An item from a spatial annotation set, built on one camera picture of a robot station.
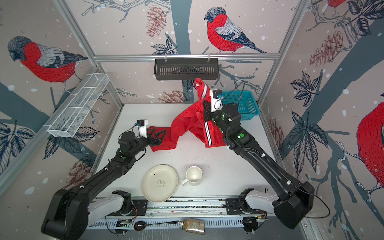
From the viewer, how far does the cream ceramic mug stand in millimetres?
741

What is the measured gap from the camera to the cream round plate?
782 mm

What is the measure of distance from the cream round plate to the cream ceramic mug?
9cm
